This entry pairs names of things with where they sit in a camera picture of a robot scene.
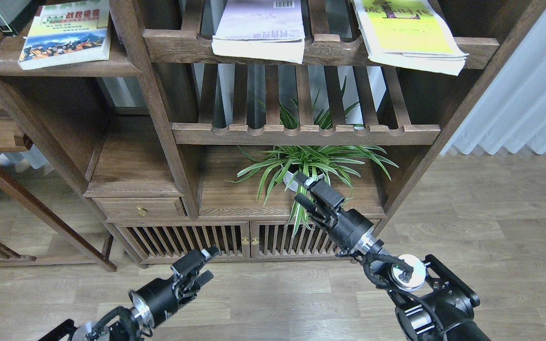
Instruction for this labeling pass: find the dark wooden bookshelf cabinet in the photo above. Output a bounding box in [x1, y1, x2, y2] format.
[0, 0, 546, 266]

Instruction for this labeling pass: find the white plant pot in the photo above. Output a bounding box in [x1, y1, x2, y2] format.
[282, 169, 301, 193]

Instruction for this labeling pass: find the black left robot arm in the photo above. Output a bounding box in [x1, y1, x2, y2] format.
[41, 245, 221, 341]

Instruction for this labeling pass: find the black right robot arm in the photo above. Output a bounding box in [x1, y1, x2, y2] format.
[295, 172, 489, 341]

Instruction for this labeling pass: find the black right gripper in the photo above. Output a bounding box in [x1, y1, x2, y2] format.
[294, 173, 376, 254]

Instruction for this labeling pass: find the white pleated curtain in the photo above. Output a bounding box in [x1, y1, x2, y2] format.
[441, 10, 546, 155]

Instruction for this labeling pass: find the green spider plant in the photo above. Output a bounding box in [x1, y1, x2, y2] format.
[228, 103, 398, 236]

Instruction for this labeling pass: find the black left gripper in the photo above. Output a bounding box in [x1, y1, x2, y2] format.
[131, 245, 221, 327]

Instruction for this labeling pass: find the white lavender book stack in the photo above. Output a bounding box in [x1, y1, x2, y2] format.
[212, 0, 305, 64]

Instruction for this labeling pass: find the dark book top left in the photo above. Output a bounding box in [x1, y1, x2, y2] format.
[0, 0, 45, 36]

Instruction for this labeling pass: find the brass drawer knob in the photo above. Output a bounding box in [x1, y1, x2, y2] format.
[136, 206, 148, 216]

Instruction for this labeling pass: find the yellow green magazine stack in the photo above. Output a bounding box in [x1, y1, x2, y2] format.
[353, 0, 468, 76]

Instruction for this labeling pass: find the colourful cover paperback book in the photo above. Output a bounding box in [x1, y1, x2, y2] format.
[18, 0, 111, 71]

